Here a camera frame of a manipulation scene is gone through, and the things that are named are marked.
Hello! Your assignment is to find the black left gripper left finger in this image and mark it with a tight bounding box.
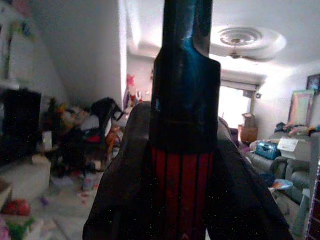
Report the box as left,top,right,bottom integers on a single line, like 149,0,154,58
83,101,154,240

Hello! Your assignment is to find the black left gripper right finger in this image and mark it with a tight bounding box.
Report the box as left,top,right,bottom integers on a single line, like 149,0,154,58
209,116,294,240

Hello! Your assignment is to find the black and red broom handle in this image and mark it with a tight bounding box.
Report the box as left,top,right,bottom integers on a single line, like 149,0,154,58
149,0,222,240

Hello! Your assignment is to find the colourful round plate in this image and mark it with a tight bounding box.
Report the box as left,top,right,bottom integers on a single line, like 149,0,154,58
271,179,294,191

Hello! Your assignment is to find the grey sofa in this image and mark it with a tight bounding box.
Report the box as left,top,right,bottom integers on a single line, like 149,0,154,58
246,131,315,205

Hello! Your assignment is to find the blue plastic box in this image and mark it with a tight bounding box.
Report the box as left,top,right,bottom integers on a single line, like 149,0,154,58
255,140,281,161

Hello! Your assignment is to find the brown cardboard box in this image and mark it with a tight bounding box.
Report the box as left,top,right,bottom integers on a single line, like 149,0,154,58
238,112,258,145

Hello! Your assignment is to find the black chair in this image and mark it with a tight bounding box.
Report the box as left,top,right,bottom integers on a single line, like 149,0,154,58
89,97,126,152

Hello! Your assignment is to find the white paper box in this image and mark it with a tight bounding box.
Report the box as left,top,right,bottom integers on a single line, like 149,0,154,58
276,136,310,159

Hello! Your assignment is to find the pink star decoration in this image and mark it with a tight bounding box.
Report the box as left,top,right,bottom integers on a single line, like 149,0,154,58
125,74,138,89

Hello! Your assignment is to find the pastel framed canvas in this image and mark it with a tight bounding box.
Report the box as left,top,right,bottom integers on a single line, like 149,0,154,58
287,89,316,126

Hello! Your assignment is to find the red round toy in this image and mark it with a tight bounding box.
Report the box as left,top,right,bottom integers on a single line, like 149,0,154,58
2,199,32,216

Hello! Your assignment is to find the black television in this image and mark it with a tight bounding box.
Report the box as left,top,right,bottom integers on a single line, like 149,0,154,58
0,88,43,165

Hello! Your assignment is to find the brown ceiling fan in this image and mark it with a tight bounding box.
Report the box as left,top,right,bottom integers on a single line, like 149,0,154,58
225,37,259,62

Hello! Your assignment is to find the white round ceiling medallion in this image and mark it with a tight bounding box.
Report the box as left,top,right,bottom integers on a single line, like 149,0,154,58
209,26,288,64

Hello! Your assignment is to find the dark wall picture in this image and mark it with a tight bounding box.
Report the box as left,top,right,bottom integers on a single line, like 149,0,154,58
306,74,320,91

